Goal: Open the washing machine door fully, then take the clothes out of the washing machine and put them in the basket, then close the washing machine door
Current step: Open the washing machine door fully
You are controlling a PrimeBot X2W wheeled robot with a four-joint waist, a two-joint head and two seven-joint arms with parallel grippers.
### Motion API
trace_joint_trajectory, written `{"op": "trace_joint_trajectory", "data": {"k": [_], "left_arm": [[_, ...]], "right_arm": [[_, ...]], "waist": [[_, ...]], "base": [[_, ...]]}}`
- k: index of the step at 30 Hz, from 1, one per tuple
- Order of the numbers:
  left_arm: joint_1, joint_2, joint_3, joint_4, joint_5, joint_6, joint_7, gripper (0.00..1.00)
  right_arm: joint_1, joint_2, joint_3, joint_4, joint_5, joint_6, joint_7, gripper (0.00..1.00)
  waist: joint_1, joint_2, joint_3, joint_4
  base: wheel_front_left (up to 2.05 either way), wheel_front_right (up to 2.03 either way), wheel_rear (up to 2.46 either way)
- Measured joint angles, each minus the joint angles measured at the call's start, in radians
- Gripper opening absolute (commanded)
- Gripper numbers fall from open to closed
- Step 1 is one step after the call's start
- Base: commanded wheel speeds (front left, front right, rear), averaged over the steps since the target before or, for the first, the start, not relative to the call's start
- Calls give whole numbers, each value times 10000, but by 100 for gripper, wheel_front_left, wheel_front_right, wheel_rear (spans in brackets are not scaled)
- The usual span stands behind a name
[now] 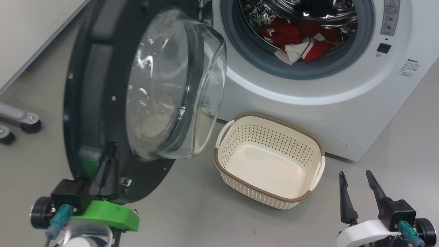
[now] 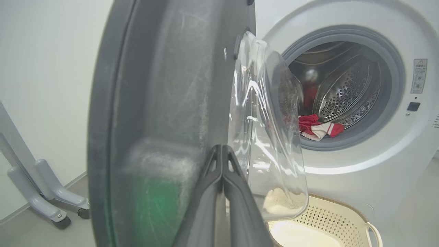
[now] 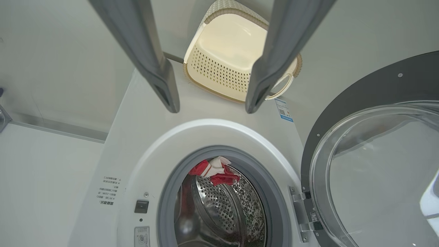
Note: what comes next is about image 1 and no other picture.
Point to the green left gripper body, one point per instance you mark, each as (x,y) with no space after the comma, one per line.
(109,214)

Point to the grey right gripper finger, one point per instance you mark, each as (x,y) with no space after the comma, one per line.
(347,206)
(377,192)

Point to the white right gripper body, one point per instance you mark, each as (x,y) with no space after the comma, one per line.
(360,233)

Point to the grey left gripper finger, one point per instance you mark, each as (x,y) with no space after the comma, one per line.
(98,181)
(112,178)

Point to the black round glass washer door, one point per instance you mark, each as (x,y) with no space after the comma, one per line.
(85,103)

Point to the red white striped shorts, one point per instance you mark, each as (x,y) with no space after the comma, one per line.
(315,49)

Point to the red jersey with white print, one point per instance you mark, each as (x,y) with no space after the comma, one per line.
(281,32)

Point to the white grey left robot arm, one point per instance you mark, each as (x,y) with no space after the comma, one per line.
(85,240)

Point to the cream perforated laundry basket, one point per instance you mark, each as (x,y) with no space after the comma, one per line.
(267,164)

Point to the white front-load washing machine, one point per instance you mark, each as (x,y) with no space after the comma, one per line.
(343,103)

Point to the metal leg with caster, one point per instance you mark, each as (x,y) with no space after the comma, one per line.
(6,135)
(20,116)

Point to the white partition panel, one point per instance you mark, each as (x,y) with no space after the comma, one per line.
(27,34)

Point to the grey warning label sticker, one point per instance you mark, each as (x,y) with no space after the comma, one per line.
(390,20)

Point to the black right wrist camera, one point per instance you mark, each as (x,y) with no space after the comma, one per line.
(398,212)

